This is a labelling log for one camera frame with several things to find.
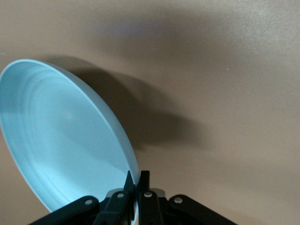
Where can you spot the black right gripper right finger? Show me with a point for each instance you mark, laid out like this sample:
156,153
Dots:
148,206

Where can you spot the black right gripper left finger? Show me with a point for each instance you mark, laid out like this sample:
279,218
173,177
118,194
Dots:
117,206

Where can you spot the blue plate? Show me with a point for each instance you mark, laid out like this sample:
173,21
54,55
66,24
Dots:
58,140

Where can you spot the brown table cloth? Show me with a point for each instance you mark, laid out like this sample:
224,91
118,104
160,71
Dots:
211,70

